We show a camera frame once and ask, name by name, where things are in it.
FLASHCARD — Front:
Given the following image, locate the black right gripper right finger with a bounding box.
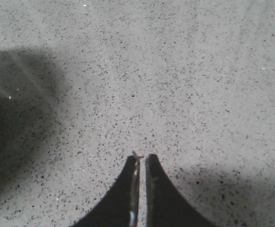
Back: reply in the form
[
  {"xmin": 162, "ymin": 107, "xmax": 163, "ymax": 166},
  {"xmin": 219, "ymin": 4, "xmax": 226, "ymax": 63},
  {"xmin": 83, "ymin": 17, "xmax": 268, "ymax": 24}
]
[{"xmin": 146, "ymin": 154, "xmax": 214, "ymax": 227}]

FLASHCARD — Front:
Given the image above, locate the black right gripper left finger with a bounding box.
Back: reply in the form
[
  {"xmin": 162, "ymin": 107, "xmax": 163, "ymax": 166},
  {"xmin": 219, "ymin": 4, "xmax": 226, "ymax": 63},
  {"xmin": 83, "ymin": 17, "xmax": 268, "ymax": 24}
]
[{"xmin": 74, "ymin": 155, "xmax": 140, "ymax": 227}]

